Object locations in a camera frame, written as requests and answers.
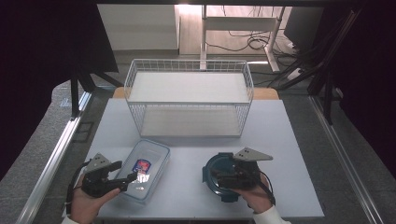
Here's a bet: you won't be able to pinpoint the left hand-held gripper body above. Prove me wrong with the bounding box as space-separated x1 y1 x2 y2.
81 152 128 199

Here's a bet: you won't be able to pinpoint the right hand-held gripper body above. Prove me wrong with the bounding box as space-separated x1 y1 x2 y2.
231 147 275 190

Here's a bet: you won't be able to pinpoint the round container with teal lid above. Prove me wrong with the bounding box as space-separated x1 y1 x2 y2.
202 151 250 203

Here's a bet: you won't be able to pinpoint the clear rectangular food container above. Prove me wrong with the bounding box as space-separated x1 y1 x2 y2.
115 138 172 205

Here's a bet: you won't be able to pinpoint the white wire two-tier rack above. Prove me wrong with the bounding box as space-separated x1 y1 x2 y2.
123 58 255 139

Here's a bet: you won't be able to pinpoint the person's left hand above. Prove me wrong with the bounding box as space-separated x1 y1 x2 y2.
69 178 121 224

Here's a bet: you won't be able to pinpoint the person's right hand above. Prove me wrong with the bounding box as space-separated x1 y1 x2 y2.
238 175 276 215

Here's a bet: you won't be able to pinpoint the wooden board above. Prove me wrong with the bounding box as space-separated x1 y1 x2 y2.
111 86 280 101

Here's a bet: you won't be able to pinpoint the black metal stand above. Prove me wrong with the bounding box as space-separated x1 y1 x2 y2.
69 65 124 121
269 8 363 126

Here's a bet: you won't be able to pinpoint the black curtain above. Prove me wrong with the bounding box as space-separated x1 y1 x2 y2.
0 0 120 182
321 0 396 180

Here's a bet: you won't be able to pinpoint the white cabinet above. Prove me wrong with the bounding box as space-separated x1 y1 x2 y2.
96 4 181 51

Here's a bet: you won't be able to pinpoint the dark monitor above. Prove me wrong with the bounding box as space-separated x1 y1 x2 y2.
283 6 325 51

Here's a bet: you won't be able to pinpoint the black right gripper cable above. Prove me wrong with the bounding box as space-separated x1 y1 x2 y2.
257 170 277 207

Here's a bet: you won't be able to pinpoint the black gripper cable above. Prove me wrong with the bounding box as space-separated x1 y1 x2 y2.
64 160 92 217
257 170 277 207

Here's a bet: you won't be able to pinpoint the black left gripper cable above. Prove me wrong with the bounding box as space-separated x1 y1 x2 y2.
64 160 92 217

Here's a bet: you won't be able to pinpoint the aluminium rail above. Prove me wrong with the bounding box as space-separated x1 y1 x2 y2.
15 91 93 224
308 94 385 224

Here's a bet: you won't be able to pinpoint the black floor cables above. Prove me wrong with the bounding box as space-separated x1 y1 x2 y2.
205 5 302 59

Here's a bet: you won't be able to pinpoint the white desk frame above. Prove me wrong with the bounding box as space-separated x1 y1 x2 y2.
200 4 286 73

